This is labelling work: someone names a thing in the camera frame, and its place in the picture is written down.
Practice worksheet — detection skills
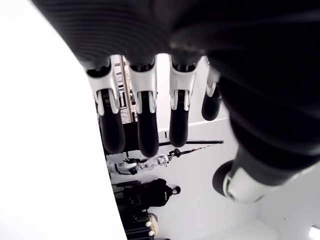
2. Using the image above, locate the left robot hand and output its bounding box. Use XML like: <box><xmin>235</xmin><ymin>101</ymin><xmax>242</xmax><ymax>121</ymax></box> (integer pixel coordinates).
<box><xmin>29</xmin><ymin>0</ymin><xmax>320</xmax><ymax>204</ymax></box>

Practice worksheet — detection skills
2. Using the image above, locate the black gantry pole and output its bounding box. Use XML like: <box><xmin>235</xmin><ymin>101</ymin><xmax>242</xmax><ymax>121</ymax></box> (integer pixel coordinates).
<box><xmin>157</xmin><ymin>139</ymin><xmax>225</xmax><ymax>148</ymax></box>

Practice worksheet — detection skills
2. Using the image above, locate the metal shelf rack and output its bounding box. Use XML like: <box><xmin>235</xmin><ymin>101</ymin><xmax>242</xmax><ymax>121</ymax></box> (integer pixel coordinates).
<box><xmin>113</xmin><ymin>54</ymin><xmax>138</xmax><ymax>124</ymax></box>

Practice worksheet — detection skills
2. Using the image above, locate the black backpack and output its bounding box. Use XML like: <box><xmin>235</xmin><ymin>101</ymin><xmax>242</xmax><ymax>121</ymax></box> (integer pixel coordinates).
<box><xmin>139</xmin><ymin>178</ymin><xmax>182</xmax><ymax>208</ymax></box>

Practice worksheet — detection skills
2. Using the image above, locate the black chair under backpack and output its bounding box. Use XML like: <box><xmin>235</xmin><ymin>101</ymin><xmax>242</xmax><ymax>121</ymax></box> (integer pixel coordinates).
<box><xmin>111</xmin><ymin>179</ymin><xmax>151</xmax><ymax>213</ymax></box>

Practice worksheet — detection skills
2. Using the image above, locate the beige plush toy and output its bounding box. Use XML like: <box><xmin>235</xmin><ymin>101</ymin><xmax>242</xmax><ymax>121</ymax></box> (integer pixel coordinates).
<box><xmin>146</xmin><ymin>213</ymin><xmax>160</xmax><ymax>237</ymax></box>

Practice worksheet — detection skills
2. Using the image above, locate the black stool row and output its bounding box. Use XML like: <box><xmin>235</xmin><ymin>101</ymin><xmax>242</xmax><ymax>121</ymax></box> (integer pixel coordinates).
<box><xmin>124</xmin><ymin>209</ymin><xmax>157</xmax><ymax>240</ymax></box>

